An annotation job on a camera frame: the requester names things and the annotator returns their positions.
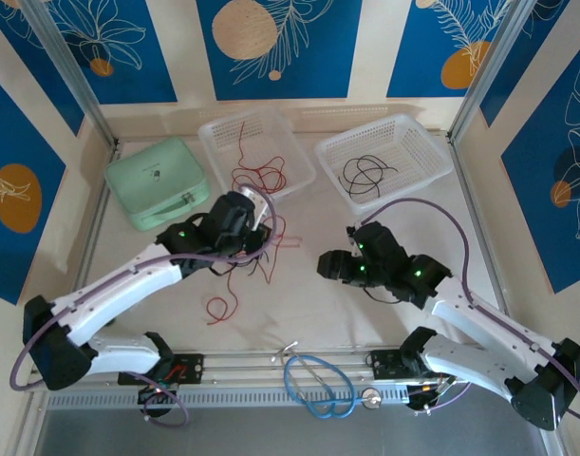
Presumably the slotted grey cable duct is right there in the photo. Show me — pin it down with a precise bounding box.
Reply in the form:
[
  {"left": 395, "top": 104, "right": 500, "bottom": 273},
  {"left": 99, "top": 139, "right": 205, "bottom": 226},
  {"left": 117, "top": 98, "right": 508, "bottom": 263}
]
[{"left": 47, "top": 385, "right": 409, "bottom": 410}]

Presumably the aluminium side rail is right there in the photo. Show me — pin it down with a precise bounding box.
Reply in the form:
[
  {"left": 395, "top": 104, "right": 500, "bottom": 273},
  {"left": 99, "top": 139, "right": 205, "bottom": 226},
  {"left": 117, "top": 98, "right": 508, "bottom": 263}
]
[
  {"left": 70, "top": 142, "right": 122, "bottom": 305},
  {"left": 450, "top": 137, "right": 516, "bottom": 333}
]

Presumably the thin black cable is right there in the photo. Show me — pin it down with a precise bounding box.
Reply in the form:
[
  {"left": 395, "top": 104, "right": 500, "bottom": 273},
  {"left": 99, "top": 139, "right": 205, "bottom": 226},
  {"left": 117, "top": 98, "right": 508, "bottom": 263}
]
[
  {"left": 341, "top": 154, "right": 399, "bottom": 199},
  {"left": 339, "top": 156, "right": 390, "bottom": 200},
  {"left": 211, "top": 246, "right": 277, "bottom": 286}
]

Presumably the grey metal sheet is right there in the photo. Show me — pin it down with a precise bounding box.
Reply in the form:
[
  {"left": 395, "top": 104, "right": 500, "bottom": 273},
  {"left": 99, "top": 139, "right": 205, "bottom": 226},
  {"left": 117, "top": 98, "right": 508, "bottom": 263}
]
[{"left": 32, "top": 408, "right": 556, "bottom": 456}]

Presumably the mint green zip case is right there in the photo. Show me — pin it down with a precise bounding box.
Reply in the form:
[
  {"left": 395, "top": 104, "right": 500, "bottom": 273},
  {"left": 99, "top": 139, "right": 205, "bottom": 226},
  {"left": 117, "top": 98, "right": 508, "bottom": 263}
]
[{"left": 103, "top": 136, "right": 212, "bottom": 233}]

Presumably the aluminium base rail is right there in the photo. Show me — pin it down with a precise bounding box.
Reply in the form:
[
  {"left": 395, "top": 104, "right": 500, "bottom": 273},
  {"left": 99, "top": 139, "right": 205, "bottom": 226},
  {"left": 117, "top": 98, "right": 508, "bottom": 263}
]
[{"left": 28, "top": 350, "right": 509, "bottom": 390}]

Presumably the blue stethoscope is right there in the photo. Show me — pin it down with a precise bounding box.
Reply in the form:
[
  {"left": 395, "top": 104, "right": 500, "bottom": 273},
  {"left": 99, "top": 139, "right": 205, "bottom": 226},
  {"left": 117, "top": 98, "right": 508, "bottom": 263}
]
[{"left": 271, "top": 339, "right": 384, "bottom": 422}]

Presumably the translucent white plastic basket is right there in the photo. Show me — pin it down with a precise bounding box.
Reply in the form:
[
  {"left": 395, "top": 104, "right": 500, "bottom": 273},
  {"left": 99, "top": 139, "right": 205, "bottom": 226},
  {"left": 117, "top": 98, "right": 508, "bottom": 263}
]
[{"left": 197, "top": 106, "right": 318, "bottom": 214}]

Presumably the small black controller board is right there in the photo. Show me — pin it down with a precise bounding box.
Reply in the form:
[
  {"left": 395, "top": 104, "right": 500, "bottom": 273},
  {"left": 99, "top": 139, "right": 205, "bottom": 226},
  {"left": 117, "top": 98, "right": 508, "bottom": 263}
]
[
  {"left": 406, "top": 377, "right": 459, "bottom": 417},
  {"left": 137, "top": 383, "right": 177, "bottom": 406}
]

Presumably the aluminium frame post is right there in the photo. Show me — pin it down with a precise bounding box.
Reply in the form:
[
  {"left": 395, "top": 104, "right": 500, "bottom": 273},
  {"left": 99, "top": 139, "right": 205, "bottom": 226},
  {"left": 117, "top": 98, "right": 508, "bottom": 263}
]
[
  {"left": 21, "top": 0, "right": 121, "bottom": 148},
  {"left": 448, "top": 0, "right": 542, "bottom": 146}
]

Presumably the opaque white plastic basket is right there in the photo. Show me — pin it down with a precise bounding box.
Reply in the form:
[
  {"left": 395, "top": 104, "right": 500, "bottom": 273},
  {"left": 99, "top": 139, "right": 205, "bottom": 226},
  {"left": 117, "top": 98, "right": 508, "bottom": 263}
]
[{"left": 314, "top": 113, "right": 453, "bottom": 216}]

